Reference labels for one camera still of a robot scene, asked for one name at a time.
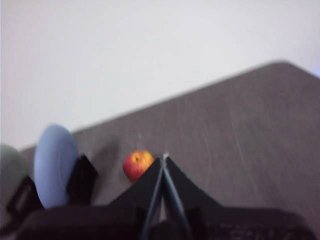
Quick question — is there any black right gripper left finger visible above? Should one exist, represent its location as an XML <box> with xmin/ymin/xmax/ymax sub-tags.
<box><xmin>107</xmin><ymin>157</ymin><xmax>165</xmax><ymax>240</ymax></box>

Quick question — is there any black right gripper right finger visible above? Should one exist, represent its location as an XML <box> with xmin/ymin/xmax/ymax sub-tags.
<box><xmin>162</xmin><ymin>152</ymin><xmax>224</xmax><ymax>240</ymax></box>

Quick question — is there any red apple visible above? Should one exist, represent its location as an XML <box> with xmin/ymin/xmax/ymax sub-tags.
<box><xmin>122</xmin><ymin>149</ymin><xmax>156</xmax><ymax>183</ymax></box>

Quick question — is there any blue plate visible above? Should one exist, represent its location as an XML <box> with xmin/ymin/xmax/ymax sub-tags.
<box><xmin>33</xmin><ymin>123</ymin><xmax>80</xmax><ymax>210</ymax></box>

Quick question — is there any black plate rack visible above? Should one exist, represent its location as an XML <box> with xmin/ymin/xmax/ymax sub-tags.
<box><xmin>0</xmin><ymin>153</ymin><xmax>99</xmax><ymax>227</ymax></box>

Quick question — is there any green plate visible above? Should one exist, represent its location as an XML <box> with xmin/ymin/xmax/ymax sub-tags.
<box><xmin>0</xmin><ymin>143</ymin><xmax>33</xmax><ymax>227</ymax></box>

